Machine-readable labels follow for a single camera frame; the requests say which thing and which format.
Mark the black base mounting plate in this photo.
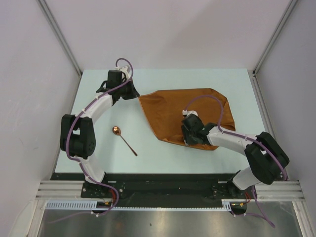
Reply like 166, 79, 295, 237
51, 173, 253, 210

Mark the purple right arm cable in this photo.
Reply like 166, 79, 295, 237
183, 94, 289, 228

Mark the copper spoon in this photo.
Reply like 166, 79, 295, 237
112, 126, 138, 156

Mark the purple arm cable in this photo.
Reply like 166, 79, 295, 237
183, 94, 289, 228
46, 58, 134, 224

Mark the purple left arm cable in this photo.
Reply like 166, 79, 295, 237
46, 58, 134, 224

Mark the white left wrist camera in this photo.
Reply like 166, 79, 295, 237
115, 65, 131, 74

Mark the white slotted cable duct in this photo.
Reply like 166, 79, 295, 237
46, 200, 231, 211

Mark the orange cloth napkin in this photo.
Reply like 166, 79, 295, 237
139, 88, 236, 146

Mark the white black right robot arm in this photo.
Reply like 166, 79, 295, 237
181, 110, 289, 198

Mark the left aluminium corner post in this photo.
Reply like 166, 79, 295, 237
36, 0, 83, 78

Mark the right aluminium corner post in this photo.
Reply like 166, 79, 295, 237
252, 0, 300, 77

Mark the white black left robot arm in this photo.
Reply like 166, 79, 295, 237
60, 66, 139, 198

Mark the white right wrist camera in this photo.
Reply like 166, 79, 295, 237
182, 110, 198, 117

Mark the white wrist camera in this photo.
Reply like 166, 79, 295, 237
115, 65, 131, 74
182, 110, 198, 117

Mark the aluminium corner post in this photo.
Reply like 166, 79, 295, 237
252, 0, 300, 77
36, 0, 83, 78

